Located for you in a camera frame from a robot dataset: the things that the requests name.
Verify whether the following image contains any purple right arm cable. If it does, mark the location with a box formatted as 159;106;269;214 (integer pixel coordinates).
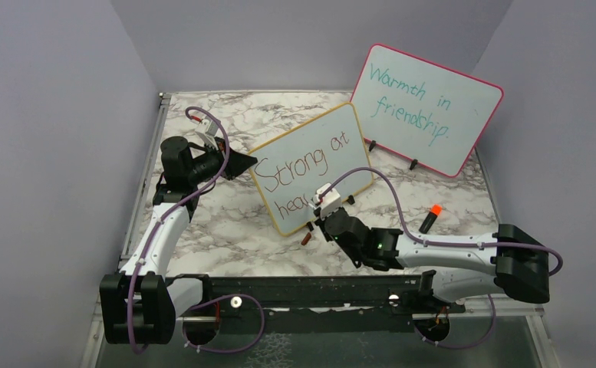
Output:
318;166;565;351

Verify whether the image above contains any pink framed whiteboard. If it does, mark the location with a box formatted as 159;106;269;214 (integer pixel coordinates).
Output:
350;44;504;177

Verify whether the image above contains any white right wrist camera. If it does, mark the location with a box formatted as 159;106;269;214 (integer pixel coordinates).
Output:
312;182;342;219

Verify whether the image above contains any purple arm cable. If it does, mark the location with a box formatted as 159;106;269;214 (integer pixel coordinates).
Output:
318;166;565;351
127;107;265;356

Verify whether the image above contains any brown marker cap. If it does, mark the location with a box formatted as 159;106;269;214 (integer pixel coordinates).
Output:
301;232;312;246

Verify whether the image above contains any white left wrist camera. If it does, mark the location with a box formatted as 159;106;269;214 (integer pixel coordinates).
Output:
194;118;219;150

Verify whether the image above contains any black orange highlighter marker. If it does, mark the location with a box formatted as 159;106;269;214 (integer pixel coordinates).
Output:
419;204;443;234

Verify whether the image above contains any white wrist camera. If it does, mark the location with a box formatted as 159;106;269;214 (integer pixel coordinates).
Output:
194;118;219;150
312;182;342;219

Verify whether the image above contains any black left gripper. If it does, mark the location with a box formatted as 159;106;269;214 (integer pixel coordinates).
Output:
187;136;256;184

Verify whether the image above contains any aluminium table frame rail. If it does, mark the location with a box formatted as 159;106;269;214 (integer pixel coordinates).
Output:
79;92;173;367

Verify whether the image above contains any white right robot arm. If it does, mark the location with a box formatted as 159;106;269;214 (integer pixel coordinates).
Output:
315;208;551;312

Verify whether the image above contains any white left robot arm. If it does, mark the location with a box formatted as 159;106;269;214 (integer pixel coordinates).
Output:
99;136;258;350

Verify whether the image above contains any yellow framed whiteboard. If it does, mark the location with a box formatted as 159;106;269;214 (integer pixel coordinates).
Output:
249;103;374;236

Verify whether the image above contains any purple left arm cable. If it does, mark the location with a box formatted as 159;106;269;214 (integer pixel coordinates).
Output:
127;107;265;356

